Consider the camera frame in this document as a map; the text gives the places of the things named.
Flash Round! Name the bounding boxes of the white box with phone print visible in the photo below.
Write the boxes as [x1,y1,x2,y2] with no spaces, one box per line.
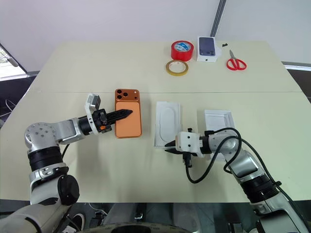
[196,35,223,64]

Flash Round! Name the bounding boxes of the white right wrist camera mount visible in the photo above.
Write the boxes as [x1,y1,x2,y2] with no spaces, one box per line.
[175,131,204,158]

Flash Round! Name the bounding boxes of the black and white shoe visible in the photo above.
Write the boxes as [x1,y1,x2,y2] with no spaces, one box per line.
[61,213,86,233]

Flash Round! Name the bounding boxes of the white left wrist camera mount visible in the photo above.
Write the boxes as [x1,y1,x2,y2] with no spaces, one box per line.
[84,93,113,135]

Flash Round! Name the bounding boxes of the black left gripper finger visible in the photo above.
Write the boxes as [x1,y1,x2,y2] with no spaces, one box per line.
[106,113,132,122]
[106,109,134,117]

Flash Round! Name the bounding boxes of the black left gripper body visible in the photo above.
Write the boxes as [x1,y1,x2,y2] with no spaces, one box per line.
[93,109,113,133]

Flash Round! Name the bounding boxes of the white phone box lid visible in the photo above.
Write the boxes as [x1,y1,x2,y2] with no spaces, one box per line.
[203,109,237,162]

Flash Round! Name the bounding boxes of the red-handled scissors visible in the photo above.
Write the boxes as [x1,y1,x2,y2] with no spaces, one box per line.
[226,49,248,72]

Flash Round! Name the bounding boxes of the white phone box base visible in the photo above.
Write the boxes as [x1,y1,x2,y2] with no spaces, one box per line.
[153,101,183,150]

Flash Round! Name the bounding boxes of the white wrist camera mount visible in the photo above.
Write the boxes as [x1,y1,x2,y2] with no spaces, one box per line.
[84,93,113,135]
[175,131,204,158]

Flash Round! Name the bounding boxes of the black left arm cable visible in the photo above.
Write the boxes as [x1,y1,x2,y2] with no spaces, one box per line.
[61,143,71,159]

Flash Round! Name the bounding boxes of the grey window handle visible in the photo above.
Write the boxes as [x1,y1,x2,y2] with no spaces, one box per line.
[0,43,28,74]

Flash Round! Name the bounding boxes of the orange smartphone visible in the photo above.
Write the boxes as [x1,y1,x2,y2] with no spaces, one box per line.
[114,88,142,139]

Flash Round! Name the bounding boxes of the red tape roll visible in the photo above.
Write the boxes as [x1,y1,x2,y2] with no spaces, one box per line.
[170,40,194,62]

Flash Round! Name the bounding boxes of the yellow tape roll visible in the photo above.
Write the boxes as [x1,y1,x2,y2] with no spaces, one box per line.
[165,60,190,78]

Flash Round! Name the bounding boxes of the grey wall rail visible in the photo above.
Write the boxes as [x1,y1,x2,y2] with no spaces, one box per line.
[209,0,228,37]

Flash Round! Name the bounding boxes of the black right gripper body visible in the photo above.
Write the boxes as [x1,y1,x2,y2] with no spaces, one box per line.
[179,150,198,159]

